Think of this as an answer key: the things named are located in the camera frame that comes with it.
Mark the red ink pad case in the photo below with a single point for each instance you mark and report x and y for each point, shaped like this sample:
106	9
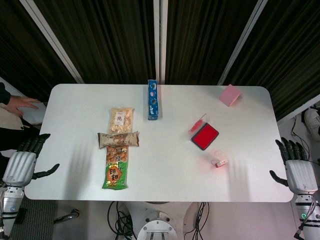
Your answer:
205	136

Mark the bare person hand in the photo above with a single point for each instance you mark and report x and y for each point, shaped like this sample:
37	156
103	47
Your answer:
21	105

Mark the pink sticky note block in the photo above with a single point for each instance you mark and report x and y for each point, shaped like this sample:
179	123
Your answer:
228	96

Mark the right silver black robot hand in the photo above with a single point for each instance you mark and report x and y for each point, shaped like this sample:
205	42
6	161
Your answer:
300	172

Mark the small white stamp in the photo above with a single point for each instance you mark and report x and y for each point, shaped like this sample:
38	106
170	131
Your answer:
220	163

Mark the dark sleeved person forearm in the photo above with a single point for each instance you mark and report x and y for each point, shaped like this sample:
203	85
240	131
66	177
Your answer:
3	93

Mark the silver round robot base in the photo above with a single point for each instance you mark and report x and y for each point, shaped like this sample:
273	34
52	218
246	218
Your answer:
160	230

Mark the blue upright snack box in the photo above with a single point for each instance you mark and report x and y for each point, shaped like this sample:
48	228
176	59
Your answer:
153	102

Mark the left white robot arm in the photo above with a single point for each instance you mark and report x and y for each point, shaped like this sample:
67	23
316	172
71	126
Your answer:
10	207

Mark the brown snack bar wrapper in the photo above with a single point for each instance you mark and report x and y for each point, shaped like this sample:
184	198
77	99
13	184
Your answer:
117	139

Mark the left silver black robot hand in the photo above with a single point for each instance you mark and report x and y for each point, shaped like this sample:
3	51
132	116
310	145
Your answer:
21	165

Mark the dark pleated curtain panel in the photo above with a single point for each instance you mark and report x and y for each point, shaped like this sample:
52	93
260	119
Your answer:
20	50
287	50
205	37
105	37

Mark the white sneaker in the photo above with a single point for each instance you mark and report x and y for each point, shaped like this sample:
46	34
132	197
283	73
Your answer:
313	122

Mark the green orange cracker bag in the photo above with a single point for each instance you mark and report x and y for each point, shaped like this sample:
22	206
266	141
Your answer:
115	172

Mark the chrome chair leg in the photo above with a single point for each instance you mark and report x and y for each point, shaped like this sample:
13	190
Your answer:
67	217

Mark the white partition post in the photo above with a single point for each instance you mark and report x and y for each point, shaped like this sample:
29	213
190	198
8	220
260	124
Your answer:
160	37
53	42
241	42

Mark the black ribbed floor mat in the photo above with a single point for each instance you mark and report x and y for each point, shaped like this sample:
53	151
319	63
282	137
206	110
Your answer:
37	220

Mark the clear beige cracker bag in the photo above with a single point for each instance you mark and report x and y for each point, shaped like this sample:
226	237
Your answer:
121	120

